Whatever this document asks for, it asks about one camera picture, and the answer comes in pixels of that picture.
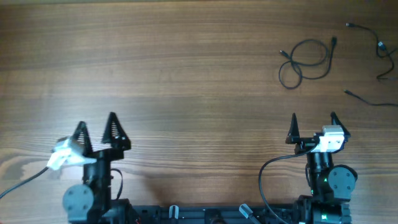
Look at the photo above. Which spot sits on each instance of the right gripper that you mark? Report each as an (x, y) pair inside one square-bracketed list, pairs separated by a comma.
[(305, 144)]

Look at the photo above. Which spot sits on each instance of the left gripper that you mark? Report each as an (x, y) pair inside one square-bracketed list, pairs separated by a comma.
[(109, 154)]

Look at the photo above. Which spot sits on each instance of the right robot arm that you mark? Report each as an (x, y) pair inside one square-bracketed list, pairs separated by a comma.
[(331, 185)]

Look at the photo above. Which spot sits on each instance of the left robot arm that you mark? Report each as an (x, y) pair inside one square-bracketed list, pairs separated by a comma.
[(91, 202)]

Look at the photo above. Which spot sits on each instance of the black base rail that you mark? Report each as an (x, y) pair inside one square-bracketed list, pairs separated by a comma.
[(221, 214)]

